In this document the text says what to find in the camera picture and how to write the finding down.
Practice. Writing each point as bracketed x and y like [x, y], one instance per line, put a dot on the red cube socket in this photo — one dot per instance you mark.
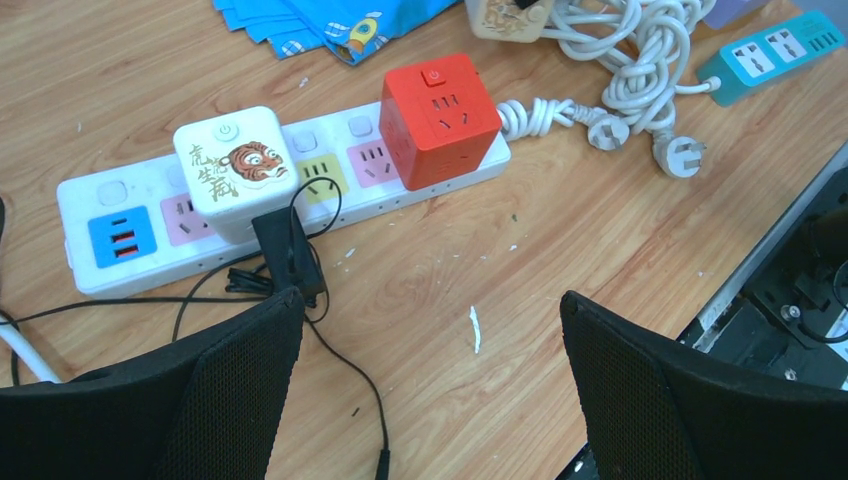
[437, 120]

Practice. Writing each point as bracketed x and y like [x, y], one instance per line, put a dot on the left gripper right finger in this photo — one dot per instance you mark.
[657, 409]

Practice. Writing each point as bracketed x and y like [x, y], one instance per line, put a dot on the teal power strip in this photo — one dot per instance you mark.
[754, 63]

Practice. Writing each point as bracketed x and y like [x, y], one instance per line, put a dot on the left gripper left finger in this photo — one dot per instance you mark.
[207, 406]

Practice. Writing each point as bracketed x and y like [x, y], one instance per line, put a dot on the small black charger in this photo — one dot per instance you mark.
[288, 254]

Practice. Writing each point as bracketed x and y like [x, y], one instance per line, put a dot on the purple power strip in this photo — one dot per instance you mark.
[726, 12]

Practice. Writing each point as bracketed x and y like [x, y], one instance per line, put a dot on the blue cloth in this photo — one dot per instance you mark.
[352, 30]

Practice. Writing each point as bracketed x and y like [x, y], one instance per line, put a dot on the white picture cube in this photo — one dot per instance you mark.
[237, 167]

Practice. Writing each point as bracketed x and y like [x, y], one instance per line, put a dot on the white power strip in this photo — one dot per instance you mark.
[134, 228]
[26, 352]

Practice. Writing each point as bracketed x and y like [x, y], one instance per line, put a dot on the white back power strip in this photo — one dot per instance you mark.
[134, 228]

